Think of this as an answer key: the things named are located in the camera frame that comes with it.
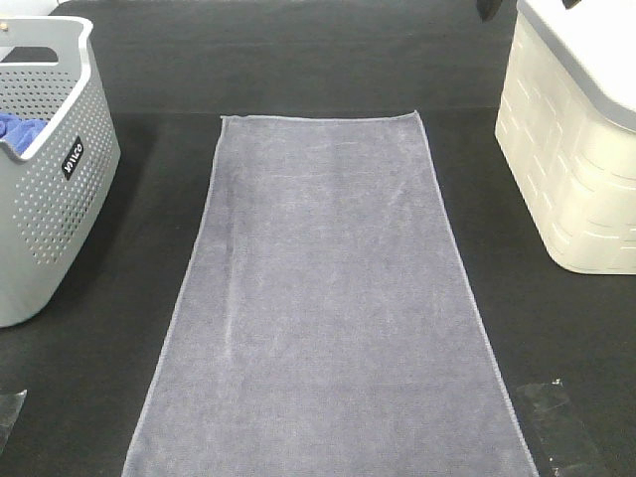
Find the clear tape strip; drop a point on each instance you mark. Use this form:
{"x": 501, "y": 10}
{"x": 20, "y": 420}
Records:
{"x": 559, "y": 435}
{"x": 10, "y": 408}

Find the left clear tape strip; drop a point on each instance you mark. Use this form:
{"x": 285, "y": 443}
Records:
{"x": 10, "y": 408}

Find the cream plastic storage basket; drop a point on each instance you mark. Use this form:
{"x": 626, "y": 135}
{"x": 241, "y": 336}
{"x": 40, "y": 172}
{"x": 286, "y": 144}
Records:
{"x": 566, "y": 126}

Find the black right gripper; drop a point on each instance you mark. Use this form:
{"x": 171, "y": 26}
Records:
{"x": 487, "y": 9}

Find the black table mat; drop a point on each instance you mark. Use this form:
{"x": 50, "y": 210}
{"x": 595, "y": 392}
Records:
{"x": 170, "y": 71}

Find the grey microfibre towel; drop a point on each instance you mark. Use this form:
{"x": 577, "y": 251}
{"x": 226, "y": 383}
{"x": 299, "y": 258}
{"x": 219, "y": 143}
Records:
{"x": 326, "y": 325}

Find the blue towel in basket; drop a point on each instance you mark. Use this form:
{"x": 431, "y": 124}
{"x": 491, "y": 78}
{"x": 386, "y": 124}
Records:
{"x": 20, "y": 133}

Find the grey perforated laundry basket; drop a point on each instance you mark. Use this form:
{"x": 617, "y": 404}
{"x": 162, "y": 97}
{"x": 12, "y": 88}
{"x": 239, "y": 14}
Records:
{"x": 51, "y": 193}

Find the right clear tape strip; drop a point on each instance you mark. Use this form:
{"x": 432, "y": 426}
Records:
{"x": 559, "y": 435}

